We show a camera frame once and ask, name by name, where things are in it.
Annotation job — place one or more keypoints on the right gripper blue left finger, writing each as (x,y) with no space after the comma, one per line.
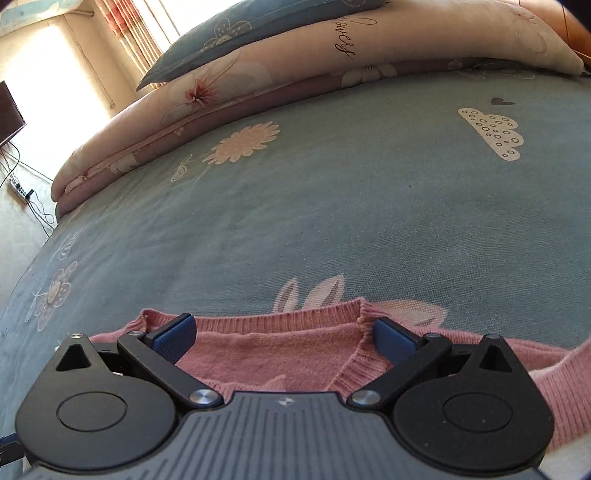
(153,356)

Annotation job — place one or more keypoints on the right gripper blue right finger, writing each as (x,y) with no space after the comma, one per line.
(414,358)

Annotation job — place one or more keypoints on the blue floral bed sheet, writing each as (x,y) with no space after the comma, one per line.
(456,198)

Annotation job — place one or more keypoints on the dark monitor screen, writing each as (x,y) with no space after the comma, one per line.
(11,119)

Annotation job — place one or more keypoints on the striped window curtain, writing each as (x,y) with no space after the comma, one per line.
(144,29)

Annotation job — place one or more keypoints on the cream floral folded quilt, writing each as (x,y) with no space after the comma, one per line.
(399,38)

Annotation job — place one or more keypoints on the dark teal pillow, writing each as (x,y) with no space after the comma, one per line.
(241,24)

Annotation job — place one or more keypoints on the orange wooden headboard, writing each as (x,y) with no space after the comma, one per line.
(573,32)

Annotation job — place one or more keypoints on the power strip with cables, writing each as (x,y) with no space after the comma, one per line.
(27,197)

